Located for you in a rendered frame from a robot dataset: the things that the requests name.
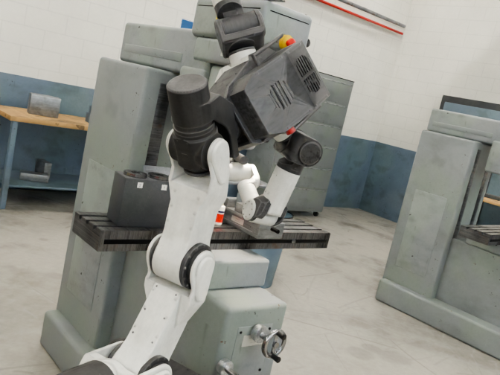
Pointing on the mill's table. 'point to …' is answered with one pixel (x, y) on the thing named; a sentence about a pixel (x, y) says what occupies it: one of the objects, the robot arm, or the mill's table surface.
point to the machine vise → (234, 219)
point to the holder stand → (139, 199)
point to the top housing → (282, 16)
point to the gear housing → (209, 51)
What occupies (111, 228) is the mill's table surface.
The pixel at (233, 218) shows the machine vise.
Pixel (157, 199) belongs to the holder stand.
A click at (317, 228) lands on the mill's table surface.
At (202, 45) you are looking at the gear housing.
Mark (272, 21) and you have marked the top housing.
